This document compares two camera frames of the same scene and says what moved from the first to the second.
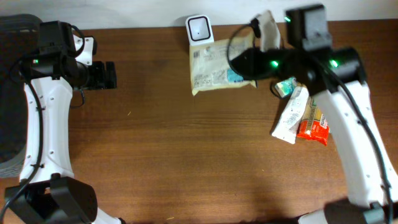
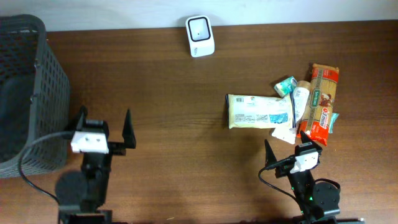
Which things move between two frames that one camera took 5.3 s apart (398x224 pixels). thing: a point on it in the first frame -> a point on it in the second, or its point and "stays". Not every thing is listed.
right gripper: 251,56 -> 270,157
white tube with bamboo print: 286,127 stays
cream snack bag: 209,63 -> 250,111
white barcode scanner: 199,31 stays
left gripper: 102,81 -> 129,133
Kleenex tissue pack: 286,87 stays
